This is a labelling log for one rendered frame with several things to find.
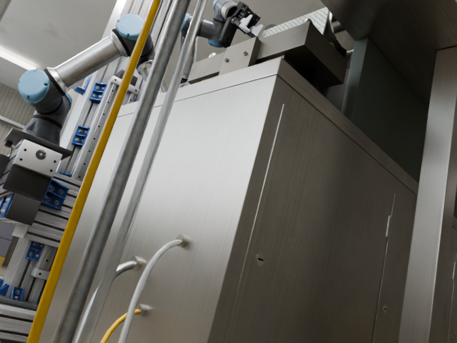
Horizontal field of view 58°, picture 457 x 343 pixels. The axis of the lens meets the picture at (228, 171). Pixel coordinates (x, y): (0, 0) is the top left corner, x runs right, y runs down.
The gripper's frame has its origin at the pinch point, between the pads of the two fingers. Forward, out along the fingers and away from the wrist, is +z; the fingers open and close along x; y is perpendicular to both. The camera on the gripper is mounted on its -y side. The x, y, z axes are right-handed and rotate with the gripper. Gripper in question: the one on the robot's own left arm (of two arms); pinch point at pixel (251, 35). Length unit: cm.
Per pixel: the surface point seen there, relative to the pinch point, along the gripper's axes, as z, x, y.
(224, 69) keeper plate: 44, -26, -11
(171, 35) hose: 87, -59, -8
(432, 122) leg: 72, 9, 11
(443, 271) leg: 97, 12, -12
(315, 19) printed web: 29.4, -4.2, 14.3
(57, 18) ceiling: -453, 28, -131
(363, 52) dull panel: 51, -2, 14
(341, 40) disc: 37.1, 1.7, 14.3
